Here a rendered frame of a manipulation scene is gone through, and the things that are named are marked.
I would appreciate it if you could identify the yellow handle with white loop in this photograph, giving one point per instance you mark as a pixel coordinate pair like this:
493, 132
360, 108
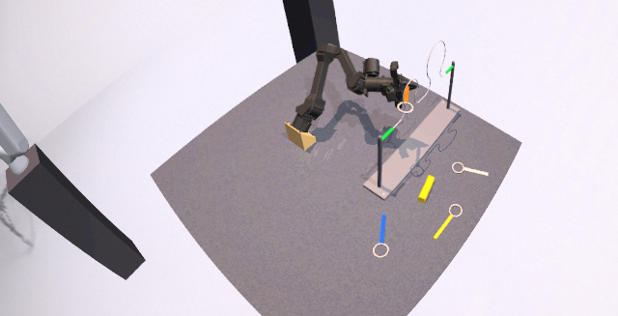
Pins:
447, 221

